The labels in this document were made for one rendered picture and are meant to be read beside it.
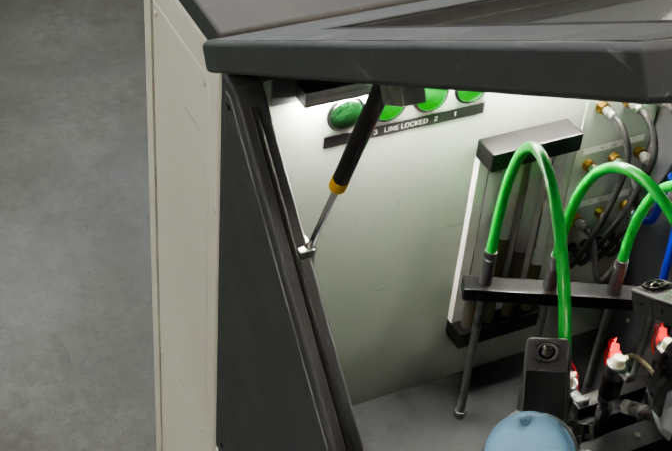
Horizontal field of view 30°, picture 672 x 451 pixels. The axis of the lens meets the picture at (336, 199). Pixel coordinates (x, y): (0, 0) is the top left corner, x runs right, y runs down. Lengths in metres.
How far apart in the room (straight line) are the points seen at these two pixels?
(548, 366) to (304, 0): 0.53
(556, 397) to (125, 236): 2.34
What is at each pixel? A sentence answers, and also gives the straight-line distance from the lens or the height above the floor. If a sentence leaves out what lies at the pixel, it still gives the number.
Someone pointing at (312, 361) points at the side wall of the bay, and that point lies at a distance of 1.42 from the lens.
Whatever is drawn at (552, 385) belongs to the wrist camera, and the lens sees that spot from 1.28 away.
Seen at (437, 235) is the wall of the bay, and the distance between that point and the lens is 1.75.
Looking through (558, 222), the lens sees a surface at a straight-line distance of 1.37.
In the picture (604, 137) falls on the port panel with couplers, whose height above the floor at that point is 1.24.
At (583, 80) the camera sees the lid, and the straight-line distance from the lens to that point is 0.79.
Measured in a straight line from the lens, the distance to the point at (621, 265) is 1.74.
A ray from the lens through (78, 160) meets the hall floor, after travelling 3.76.
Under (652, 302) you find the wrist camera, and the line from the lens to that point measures 1.36.
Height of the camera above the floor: 2.25
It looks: 38 degrees down
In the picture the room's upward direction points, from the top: 5 degrees clockwise
